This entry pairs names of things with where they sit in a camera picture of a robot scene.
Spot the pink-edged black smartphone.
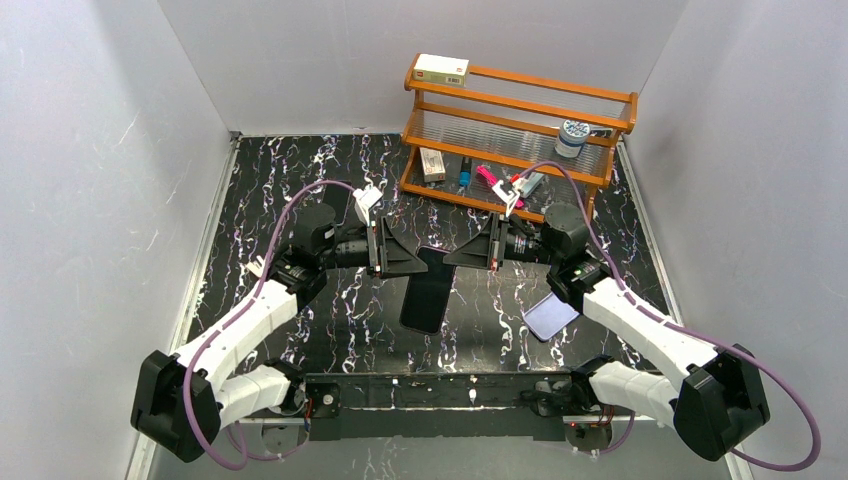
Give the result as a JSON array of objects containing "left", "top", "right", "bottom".
[{"left": 399, "top": 246, "right": 455, "bottom": 336}]

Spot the lavender phone case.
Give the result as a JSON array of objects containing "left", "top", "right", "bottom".
[{"left": 523, "top": 293, "right": 579, "bottom": 342}]

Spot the blue-edged black smartphone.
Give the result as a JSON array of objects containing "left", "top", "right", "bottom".
[{"left": 322, "top": 184, "right": 351, "bottom": 226}]

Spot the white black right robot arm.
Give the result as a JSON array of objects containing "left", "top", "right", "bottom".
[{"left": 444, "top": 203, "right": 770, "bottom": 461}]

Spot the white teal stapler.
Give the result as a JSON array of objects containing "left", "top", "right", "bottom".
[{"left": 511, "top": 171, "right": 545, "bottom": 199}]

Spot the pink comb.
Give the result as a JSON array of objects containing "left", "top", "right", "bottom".
[{"left": 476, "top": 165, "right": 524, "bottom": 213}]

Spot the blue black marker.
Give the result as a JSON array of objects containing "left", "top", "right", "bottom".
[{"left": 458, "top": 157, "right": 473, "bottom": 188}]

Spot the small white staple box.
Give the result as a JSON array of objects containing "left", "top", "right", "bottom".
[{"left": 419, "top": 147, "right": 446, "bottom": 183}]

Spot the orange wooden shelf rack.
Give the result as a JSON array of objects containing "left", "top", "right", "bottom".
[{"left": 399, "top": 65, "right": 639, "bottom": 215}]

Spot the blue white round jar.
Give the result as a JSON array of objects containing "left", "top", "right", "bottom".
[{"left": 555, "top": 119, "right": 592, "bottom": 158}]

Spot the white green box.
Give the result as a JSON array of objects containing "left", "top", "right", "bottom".
[{"left": 412, "top": 53, "right": 470, "bottom": 87}]

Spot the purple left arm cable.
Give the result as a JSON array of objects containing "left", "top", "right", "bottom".
[{"left": 182, "top": 180, "right": 359, "bottom": 472}]

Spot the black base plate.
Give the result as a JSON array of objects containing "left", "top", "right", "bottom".
[{"left": 241, "top": 374, "right": 634, "bottom": 444}]

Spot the aluminium rail frame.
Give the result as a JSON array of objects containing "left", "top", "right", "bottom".
[{"left": 125, "top": 132, "right": 757, "bottom": 480}]

